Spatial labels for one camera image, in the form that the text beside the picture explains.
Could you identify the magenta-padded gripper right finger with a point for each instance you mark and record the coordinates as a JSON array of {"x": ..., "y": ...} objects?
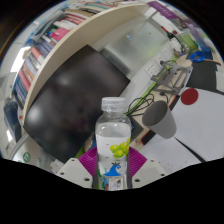
[{"x": 137, "y": 161}]

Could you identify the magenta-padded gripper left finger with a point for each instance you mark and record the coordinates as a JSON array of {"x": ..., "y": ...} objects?
[{"x": 87, "y": 161}]

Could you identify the clear printed water bottle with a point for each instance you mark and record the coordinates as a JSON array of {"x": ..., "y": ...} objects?
[{"x": 112, "y": 136}]

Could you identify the grey ribbed cup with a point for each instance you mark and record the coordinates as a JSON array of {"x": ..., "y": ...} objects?
[{"x": 161, "y": 121}]

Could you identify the black computer monitor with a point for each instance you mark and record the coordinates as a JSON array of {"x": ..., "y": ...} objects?
[{"x": 73, "y": 106}]

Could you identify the white paper sheet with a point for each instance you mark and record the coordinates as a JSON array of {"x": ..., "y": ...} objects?
[{"x": 200, "y": 130}]

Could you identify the flat round red coaster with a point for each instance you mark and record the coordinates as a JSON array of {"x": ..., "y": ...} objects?
[{"x": 189, "y": 96}]

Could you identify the grey metal laptop stand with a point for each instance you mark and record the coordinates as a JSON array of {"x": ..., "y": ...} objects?
[{"x": 173, "y": 78}]

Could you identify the black desk mat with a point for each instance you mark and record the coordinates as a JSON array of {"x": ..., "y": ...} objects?
[{"x": 206, "y": 76}]

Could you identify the shelf unit with books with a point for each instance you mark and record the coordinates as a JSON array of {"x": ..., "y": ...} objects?
[{"x": 76, "y": 43}]

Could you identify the purple hanging banner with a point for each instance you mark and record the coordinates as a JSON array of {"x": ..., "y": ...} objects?
[{"x": 161, "y": 9}]

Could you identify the white wall outlets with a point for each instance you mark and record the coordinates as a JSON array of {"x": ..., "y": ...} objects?
[{"x": 158, "y": 63}]

